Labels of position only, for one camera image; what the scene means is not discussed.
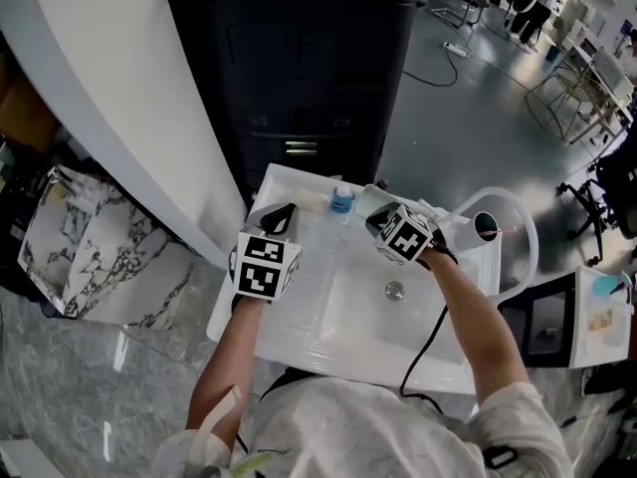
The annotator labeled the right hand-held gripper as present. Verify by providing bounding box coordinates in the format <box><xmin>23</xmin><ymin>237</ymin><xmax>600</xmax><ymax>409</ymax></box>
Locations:
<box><xmin>364</xmin><ymin>202</ymin><xmax>440</xmax><ymax>267</ymax></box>

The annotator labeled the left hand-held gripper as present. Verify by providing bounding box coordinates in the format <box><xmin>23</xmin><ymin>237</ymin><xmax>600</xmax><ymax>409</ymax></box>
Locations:
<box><xmin>229</xmin><ymin>201</ymin><xmax>304</xmax><ymax>302</ymax></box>

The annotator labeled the person's left forearm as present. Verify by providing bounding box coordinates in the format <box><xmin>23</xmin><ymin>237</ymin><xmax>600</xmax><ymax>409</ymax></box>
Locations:
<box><xmin>185</xmin><ymin>294</ymin><xmax>273</xmax><ymax>435</ymax></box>

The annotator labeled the person's right forearm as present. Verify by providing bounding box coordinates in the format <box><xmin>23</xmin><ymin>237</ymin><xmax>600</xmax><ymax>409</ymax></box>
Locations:
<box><xmin>426</xmin><ymin>252</ymin><xmax>530</xmax><ymax>423</ymax></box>

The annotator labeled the small blue bottle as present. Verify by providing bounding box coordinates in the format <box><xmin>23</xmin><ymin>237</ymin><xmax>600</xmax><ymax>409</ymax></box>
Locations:
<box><xmin>327</xmin><ymin>185</ymin><xmax>356</xmax><ymax>226</ymax></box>

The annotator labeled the pale yellow sponge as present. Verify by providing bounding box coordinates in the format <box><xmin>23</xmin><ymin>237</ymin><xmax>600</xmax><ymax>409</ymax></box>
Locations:
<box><xmin>292</xmin><ymin>190</ymin><xmax>330</xmax><ymax>214</ymax></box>

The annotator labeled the white sink basin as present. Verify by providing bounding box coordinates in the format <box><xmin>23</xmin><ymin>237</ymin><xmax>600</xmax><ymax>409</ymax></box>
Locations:
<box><xmin>205</xmin><ymin>162</ymin><xmax>501</xmax><ymax>396</ymax></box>

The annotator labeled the marble pattern box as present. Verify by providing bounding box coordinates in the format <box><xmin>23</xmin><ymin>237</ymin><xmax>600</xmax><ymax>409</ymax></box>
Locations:
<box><xmin>16</xmin><ymin>163</ymin><xmax>196</xmax><ymax>329</ymax></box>

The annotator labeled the white microwave oven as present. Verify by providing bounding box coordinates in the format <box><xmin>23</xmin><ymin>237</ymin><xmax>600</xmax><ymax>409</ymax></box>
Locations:
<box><xmin>496</xmin><ymin>263</ymin><xmax>637</xmax><ymax>370</ymax></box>

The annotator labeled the person's grey shirt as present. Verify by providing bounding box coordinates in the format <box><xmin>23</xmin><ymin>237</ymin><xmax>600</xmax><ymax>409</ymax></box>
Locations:
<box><xmin>151</xmin><ymin>369</ymin><xmax>574</xmax><ymax>478</ymax></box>

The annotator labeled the black cabinet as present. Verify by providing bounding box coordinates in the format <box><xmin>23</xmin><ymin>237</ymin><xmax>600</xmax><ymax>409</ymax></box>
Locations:
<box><xmin>161</xmin><ymin>0</ymin><xmax>415</xmax><ymax>211</ymax></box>

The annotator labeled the black office chair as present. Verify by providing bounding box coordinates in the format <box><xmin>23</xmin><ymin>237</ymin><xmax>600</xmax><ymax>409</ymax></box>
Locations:
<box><xmin>555</xmin><ymin>117</ymin><xmax>637</xmax><ymax>269</ymax></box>

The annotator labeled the white curved panel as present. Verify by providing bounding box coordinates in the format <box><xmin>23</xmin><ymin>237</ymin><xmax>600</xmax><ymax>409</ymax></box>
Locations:
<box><xmin>0</xmin><ymin>0</ymin><xmax>250</xmax><ymax>270</ymax></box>

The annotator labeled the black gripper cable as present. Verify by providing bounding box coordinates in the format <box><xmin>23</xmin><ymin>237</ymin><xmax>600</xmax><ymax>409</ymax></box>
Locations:
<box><xmin>399</xmin><ymin>244</ymin><xmax>459</xmax><ymax>415</ymax></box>

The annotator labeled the gold wire chair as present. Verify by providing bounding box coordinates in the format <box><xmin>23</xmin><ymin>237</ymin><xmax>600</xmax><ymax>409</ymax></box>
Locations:
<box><xmin>524</xmin><ymin>60</ymin><xmax>616</xmax><ymax>144</ymax></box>

